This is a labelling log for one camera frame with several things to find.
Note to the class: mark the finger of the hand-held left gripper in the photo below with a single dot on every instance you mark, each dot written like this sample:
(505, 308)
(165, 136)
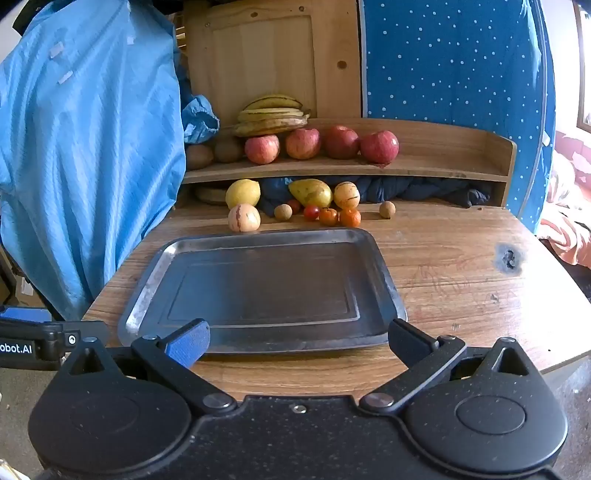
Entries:
(92, 331)

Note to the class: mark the dark blue cloth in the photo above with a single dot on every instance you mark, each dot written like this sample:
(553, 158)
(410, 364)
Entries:
(415, 190)

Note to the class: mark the brown-spotted yellow banana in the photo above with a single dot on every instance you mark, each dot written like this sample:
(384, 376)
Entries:
(268, 128)

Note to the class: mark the red apple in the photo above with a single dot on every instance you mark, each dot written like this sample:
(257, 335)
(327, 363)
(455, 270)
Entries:
(379, 147)
(303, 144)
(262, 150)
(340, 142)

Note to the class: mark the brown longan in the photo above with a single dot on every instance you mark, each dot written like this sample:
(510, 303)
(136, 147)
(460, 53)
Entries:
(388, 209)
(282, 212)

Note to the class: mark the pink bedding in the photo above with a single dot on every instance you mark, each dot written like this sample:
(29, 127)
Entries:
(568, 203)

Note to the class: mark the brown kiwi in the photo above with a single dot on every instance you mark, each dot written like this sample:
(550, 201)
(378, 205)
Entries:
(228, 150)
(199, 157)

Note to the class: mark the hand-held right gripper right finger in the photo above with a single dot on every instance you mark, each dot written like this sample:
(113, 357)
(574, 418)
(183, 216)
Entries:
(408, 341)

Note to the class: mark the orange cherry tomato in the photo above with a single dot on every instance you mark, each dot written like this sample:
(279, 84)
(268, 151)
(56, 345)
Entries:
(350, 218)
(328, 217)

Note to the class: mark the metal tray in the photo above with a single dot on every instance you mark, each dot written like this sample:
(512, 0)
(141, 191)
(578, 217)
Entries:
(277, 286)

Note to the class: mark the yellow lemon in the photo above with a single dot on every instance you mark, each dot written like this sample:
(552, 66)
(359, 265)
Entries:
(243, 194)

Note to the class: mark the yellow pear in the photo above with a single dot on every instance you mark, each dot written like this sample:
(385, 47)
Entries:
(311, 193)

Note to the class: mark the wooden shelf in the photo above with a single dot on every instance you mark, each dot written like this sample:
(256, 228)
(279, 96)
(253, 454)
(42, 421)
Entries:
(438, 147)

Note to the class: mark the crumpled blue shoe cover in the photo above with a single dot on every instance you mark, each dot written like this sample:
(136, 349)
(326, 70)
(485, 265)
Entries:
(198, 117)

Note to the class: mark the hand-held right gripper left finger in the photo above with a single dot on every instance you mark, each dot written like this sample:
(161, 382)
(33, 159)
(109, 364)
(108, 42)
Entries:
(190, 344)

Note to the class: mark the striped pepino melon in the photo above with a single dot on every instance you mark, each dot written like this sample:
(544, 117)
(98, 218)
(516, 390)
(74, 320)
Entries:
(346, 194)
(244, 218)

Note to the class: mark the pine wood panel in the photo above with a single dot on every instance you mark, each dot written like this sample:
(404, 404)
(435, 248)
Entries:
(268, 50)

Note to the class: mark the blue white-dotted cloth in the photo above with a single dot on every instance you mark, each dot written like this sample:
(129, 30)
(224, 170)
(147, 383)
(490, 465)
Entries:
(452, 64)

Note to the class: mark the light blue garment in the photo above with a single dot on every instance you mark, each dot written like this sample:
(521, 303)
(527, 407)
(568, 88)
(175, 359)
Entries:
(87, 147)

